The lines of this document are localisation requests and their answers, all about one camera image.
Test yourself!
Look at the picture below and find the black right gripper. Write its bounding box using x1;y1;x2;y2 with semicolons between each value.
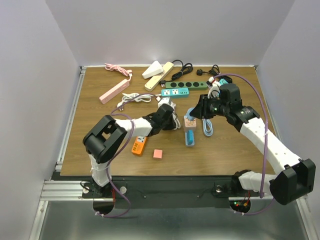
189;93;230;120

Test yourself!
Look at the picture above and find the orange power strip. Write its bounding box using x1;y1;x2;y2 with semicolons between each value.
131;136;148;157

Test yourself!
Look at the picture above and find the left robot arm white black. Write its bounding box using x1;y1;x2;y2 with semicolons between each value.
82;101;177;197

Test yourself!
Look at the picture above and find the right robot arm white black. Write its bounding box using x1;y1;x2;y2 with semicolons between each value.
189;83;316;205

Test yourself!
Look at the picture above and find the pink cube adapter with deer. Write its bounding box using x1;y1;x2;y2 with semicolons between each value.
183;116;197;133

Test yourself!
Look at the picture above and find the light blue power strip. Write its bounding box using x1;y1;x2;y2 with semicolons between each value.
183;108;197;148

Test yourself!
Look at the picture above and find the teal power strip with USB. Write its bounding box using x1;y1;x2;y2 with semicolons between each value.
161;88;190;98

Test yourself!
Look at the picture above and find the dark green power strip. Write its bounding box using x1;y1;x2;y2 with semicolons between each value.
164;81;208;91

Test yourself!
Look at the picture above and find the teal triangular power socket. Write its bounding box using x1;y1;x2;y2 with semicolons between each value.
218;78;229;87

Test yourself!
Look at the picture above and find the cream power strip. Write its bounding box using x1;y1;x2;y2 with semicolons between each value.
144;61;174;92

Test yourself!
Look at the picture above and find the white triangular power socket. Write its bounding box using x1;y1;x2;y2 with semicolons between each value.
142;60;164;79

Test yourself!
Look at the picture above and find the pink power strip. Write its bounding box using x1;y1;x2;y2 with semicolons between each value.
99;79;130;105

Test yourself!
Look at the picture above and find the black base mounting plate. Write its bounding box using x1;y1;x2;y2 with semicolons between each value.
80;175;258;211

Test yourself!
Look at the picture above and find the light blue coiled cable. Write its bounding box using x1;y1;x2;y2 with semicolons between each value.
201;118;215;138

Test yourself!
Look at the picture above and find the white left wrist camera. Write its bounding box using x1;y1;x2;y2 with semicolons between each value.
157;97;172;108

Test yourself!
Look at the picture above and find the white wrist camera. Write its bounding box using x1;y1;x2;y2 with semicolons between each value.
207;76;221;99
157;97;172;108

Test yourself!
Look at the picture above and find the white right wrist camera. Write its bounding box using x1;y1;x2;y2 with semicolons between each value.
207;76;221;99

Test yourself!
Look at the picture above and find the black coiled cable right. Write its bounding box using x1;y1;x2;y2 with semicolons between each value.
196;64;233;85

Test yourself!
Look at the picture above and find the black coiled cable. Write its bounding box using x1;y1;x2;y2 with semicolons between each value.
196;64;233;85
159;59;195;86

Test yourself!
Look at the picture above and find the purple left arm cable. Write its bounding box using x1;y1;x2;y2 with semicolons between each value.
93;93;161;219

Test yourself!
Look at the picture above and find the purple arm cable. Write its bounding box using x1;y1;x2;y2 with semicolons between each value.
212;73;276;216
93;93;161;219

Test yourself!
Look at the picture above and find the black coiled cable left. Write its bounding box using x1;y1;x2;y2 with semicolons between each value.
159;59;195;86

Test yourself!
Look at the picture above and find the pink coiled cable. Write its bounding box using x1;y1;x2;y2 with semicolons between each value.
104;62;133;82

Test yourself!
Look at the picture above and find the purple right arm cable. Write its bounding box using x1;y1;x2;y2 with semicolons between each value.
212;73;276;216

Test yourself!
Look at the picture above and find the aluminium rail frame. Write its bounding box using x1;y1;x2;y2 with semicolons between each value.
30;67;310;240

